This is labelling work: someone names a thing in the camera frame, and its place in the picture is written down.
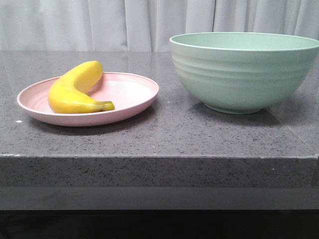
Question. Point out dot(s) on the white curtain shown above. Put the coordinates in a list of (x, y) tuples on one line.
[(143, 25)]

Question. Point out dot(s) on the pink plate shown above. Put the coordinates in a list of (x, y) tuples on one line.
[(130, 93)]

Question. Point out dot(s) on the green bowl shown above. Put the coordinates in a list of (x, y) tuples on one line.
[(242, 72)]

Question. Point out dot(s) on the yellow banana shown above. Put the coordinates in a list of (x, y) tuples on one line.
[(68, 95)]

